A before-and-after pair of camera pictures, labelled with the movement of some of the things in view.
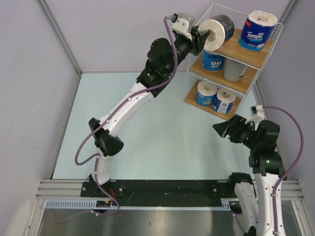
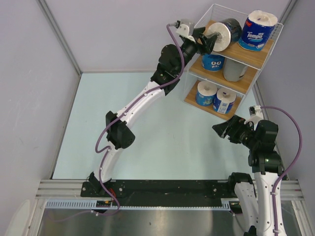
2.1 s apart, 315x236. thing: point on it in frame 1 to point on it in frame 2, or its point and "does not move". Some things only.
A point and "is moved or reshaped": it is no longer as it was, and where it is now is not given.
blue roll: x=225 y=100 does not move
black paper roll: x=221 y=27 is moved or reshaped
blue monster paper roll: x=212 y=61 does not move
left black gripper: x=199 y=40 to x=207 y=41
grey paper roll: x=233 y=71 does not move
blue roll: x=206 y=91 does not move
